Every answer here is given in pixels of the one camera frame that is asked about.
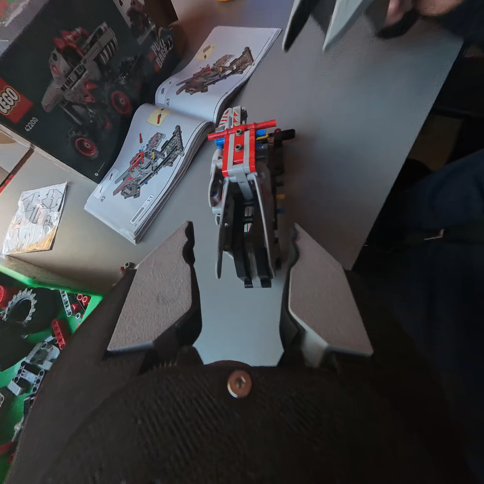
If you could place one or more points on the dark lego set box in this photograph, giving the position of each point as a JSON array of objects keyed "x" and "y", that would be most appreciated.
[{"x": 75, "y": 75}]

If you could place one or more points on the person's leg in dark trousers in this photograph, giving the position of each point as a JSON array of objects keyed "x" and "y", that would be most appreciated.
[{"x": 446, "y": 189}]

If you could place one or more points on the pile of small lego pieces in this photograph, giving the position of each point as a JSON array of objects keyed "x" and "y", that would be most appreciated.
[{"x": 60, "y": 332}]

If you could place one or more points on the person's right hand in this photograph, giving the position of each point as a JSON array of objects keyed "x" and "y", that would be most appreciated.
[{"x": 395, "y": 9}]

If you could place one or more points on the silver sticker sheet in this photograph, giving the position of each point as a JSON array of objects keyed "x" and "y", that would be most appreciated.
[{"x": 34, "y": 219}]

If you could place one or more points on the partly built lego truck model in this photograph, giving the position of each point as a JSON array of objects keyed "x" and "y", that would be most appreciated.
[{"x": 238, "y": 151}]

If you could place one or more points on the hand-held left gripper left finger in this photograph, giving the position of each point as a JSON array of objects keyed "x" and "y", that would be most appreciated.
[{"x": 151, "y": 302}]

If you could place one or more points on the green plastic bin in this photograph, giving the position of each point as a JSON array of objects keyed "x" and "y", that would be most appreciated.
[{"x": 49, "y": 281}]

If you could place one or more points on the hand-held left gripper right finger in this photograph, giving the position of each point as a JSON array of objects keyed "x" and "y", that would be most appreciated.
[{"x": 325, "y": 302}]

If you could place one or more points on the open lego instruction booklet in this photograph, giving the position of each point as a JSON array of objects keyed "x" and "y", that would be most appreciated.
[{"x": 124, "y": 181}]

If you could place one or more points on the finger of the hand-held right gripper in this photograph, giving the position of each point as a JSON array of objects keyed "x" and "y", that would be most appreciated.
[
  {"x": 346, "y": 20},
  {"x": 298, "y": 20}
]

